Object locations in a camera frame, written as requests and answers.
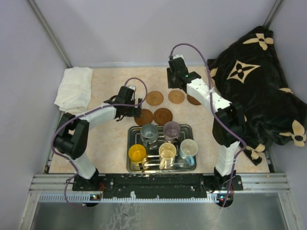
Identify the light woven coaster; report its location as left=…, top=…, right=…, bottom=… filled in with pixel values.
left=168, top=90, right=185, bottom=104

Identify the dark brown wooden coaster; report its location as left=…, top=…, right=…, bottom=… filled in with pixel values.
left=187, top=95, right=201, bottom=105

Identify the tan woven coaster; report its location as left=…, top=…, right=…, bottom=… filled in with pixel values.
left=146, top=91, right=164, bottom=106

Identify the reddish brown wooden coaster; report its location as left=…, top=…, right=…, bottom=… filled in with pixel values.
left=153, top=108, right=173, bottom=126

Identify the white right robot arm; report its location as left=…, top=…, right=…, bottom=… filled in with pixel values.
left=167, top=55, right=247, bottom=190

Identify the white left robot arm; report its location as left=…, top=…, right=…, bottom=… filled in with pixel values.
left=51, top=85, right=142, bottom=190

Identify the purple translucent cup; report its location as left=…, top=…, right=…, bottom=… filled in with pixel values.
left=163, top=121, right=181, bottom=143

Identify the grey mug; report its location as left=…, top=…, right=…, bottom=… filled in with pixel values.
left=140, top=124, right=159, bottom=147

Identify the white folded cloth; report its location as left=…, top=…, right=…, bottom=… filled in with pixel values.
left=54, top=67, right=94, bottom=114

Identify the yellow mug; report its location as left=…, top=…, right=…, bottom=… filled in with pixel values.
left=128, top=144, right=147, bottom=170

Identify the cream mug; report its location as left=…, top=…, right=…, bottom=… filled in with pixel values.
left=159, top=143, right=177, bottom=170

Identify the metal serving tray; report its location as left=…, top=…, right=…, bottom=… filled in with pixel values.
left=126, top=125, right=197, bottom=174

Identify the white and blue mug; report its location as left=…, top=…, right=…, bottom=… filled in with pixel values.
left=179, top=139, right=199, bottom=166

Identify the black floral blanket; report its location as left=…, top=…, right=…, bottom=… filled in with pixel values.
left=208, top=26, right=307, bottom=165

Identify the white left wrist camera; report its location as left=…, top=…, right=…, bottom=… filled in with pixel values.
left=127, top=85, right=136, bottom=93

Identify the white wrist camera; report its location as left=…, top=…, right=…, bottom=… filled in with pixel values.
left=127, top=85, right=136, bottom=93
left=173, top=54, right=184, bottom=59

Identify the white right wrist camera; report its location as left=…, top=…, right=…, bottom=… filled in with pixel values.
left=173, top=54, right=184, bottom=59

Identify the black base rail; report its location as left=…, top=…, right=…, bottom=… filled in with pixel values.
left=72, top=173, right=243, bottom=206

